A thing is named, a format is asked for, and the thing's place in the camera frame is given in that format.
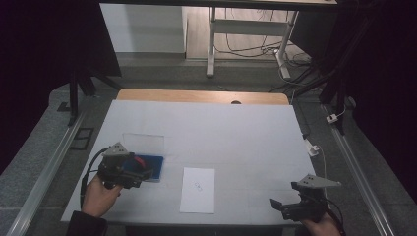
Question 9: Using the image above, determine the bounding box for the white paper sheet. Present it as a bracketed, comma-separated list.
[179, 167, 216, 215]

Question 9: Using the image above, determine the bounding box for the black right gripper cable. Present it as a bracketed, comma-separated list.
[324, 196, 347, 236]

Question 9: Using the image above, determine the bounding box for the white desk frame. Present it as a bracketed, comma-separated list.
[206, 6, 300, 80]

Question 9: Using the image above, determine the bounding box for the black floor frame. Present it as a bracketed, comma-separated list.
[70, 127, 95, 151]

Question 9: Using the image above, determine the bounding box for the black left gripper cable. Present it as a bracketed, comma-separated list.
[80, 147, 109, 208]

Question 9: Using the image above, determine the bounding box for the blue ink pad clear case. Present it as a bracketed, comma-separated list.
[122, 132, 165, 184]

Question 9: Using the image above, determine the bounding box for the white plug with cable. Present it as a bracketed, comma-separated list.
[305, 138, 329, 190]

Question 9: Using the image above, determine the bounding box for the white panel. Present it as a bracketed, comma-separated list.
[99, 3, 187, 54]

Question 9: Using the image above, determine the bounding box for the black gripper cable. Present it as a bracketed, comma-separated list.
[80, 147, 109, 208]
[324, 196, 347, 236]

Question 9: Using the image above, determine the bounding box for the black metal stand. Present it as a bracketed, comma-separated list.
[294, 16, 376, 136]
[56, 64, 123, 128]

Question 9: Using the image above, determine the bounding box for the aluminium rail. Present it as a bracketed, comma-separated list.
[6, 110, 87, 236]
[322, 103, 396, 236]

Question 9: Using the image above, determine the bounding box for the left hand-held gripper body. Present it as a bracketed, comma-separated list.
[96, 141, 146, 191]

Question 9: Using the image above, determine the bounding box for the person's left hand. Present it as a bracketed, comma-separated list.
[81, 174, 125, 218]

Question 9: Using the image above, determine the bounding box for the person's right hand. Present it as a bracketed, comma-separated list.
[300, 211, 342, 236]

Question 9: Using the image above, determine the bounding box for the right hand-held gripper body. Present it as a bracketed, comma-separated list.
[279, 173, 342, 224]

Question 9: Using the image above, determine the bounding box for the tangle of floor cables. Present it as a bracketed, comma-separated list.
[214, 8, 313, 68]

